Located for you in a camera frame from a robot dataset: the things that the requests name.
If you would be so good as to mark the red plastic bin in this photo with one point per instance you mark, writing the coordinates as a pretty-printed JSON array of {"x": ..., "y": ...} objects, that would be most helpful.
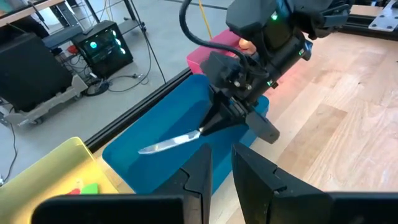
[{"x": 205, "y": 51}]

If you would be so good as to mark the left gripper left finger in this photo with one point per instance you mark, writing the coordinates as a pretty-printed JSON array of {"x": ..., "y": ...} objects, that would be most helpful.
[{"x": 199, "y": 186}]

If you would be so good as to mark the black computer tower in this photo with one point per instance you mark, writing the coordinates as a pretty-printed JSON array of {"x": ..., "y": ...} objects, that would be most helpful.
[{"x": 102, "y": 48}]

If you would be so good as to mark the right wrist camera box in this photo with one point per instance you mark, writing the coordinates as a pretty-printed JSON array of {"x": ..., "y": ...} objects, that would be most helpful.
[{"x": 224, "y": 70}]

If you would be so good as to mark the blue plastic bin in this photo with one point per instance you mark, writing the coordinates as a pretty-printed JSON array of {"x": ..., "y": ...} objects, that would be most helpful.
[{"x": 161, "y": 124}]

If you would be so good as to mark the yellow plastic bin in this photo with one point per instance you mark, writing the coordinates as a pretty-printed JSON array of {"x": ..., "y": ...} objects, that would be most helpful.
[{"x": 40, "y": 180}]

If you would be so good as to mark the large black cabinet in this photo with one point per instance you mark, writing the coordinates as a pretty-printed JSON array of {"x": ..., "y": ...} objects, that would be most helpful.
[{"x": 28, "y": 71}]

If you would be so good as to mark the silver metal bracket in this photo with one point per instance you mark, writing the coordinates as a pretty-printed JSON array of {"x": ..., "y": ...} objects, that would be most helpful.
[{"x": 385, "y": 17}]

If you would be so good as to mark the green silicone spatula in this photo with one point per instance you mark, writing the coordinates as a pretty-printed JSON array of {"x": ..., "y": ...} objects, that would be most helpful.
[{"x": 90, "y": 188}]

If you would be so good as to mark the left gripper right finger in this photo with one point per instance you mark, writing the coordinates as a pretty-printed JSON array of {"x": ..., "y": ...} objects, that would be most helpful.
[{"x": 261, "y": 193}]

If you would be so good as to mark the grey wheeled base foot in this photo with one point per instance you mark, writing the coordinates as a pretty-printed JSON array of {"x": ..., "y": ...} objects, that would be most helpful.
[{"x": 46, "y": 104}]

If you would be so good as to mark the black metal stand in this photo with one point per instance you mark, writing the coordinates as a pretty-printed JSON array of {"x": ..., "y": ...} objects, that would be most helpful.
[{"x": 130, "y": 15}]

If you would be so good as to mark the wooden desk top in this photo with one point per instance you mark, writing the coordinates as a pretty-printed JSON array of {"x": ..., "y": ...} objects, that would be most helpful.
[{"x": 21, "y": 11}]

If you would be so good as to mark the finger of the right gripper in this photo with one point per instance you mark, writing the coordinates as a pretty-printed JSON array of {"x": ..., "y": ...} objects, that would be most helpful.
[
  {"x": 228, "y": 123},
  {"x": 216, "y": 113}
]

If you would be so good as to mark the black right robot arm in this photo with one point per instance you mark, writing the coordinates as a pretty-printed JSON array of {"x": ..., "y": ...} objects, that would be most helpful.
[{"x": 258, "y": 15}]

